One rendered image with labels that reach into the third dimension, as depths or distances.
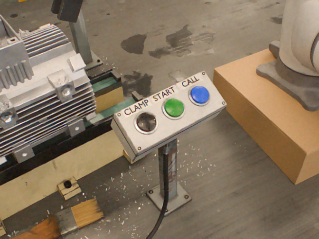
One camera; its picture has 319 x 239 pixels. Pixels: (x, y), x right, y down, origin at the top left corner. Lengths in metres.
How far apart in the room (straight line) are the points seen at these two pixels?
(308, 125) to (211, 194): 0.24
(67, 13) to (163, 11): 0.78
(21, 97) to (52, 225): 0.27
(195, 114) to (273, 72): 0.36
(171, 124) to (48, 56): 0.24
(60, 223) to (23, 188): 0.10
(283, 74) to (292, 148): 0.18
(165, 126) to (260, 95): 0.36
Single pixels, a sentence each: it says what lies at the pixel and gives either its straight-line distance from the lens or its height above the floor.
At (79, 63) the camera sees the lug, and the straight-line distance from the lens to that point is 0.65.
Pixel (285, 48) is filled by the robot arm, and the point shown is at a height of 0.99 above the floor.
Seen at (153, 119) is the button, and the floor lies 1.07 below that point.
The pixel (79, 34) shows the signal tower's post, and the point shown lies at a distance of 1.06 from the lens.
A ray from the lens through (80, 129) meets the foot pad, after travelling 0.70.
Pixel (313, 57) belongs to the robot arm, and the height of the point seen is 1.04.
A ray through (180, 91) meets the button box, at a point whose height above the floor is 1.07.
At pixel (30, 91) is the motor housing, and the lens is 0.64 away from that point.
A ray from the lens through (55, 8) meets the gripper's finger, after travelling 0.61.
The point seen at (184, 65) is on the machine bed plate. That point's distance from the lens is 1.09.
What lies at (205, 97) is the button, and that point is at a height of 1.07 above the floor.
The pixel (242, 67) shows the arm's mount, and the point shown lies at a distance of 0.94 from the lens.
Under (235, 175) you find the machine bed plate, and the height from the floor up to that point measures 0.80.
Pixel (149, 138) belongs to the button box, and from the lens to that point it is 0.54.
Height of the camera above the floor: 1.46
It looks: 46 degrees down
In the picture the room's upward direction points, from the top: 3 degrees counter-clockwise
